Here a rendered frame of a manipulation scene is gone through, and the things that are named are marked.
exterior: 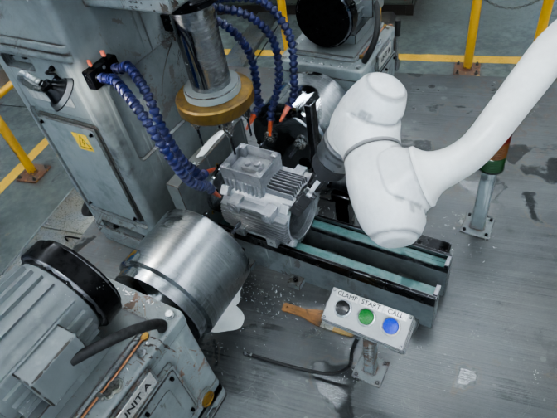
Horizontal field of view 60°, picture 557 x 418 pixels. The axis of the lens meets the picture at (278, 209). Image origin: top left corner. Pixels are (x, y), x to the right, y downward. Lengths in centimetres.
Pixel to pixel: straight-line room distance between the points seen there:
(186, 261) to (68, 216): 148
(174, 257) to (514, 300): 85
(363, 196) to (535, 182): 98
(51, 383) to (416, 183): 61
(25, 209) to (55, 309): 258
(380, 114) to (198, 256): 48
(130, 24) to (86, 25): 12
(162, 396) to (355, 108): 63
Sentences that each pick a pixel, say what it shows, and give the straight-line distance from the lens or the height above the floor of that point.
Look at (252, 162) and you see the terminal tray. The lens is 123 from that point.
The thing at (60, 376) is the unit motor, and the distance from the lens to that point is 82.
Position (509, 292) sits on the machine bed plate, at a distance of 138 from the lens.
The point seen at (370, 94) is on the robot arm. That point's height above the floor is 146.
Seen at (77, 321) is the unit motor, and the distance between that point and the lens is 83.
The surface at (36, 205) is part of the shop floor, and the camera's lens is 336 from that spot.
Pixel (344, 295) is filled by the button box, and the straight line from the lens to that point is 100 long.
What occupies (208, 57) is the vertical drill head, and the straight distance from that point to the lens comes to 105.
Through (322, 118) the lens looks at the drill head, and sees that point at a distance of 136.
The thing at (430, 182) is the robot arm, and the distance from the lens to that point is 77.
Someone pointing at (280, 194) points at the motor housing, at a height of 110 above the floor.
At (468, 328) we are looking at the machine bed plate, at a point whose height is 80.
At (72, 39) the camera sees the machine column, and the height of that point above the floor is 152.
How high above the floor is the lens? 191
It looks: 45 degrees down
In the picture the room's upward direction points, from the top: 12 degrees counter-clockwise
